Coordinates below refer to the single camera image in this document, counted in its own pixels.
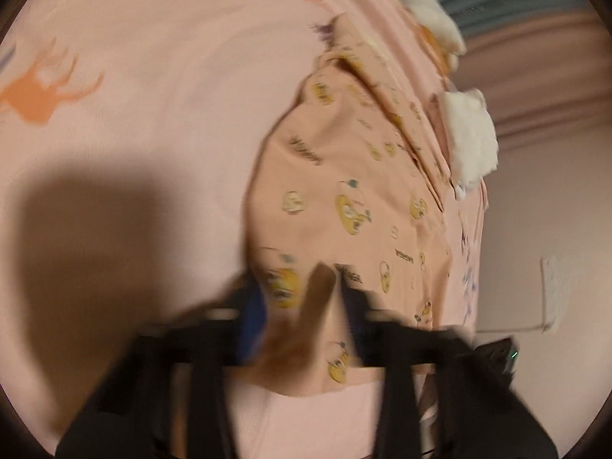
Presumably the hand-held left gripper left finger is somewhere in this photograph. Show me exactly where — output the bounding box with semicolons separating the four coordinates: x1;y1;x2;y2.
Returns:
55;272;269;459

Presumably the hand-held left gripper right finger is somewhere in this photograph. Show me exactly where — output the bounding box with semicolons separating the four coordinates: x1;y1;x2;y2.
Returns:
335;272;560;459

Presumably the peach cartoon print garment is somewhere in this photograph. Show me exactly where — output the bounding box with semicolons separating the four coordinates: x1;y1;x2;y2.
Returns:
241;14;488;397

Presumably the white power strip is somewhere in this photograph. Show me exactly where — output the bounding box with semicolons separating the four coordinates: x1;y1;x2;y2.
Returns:
540;256;571;334

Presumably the white folded cloth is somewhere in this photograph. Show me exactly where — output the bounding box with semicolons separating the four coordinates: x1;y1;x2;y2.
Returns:
439;87;499;200

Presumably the pink animal print bed sheet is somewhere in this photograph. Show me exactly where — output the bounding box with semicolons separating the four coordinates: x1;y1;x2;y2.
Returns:
0;0;488;459

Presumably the orange cloth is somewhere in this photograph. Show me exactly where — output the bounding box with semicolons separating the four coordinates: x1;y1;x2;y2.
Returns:
416;21;460;76

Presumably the white fluffy cloth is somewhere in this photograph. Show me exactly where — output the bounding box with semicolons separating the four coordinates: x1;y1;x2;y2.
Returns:
377;0;468;58

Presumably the grey blue striped fabric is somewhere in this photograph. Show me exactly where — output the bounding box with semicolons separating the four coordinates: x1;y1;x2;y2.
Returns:
423;0;581;36

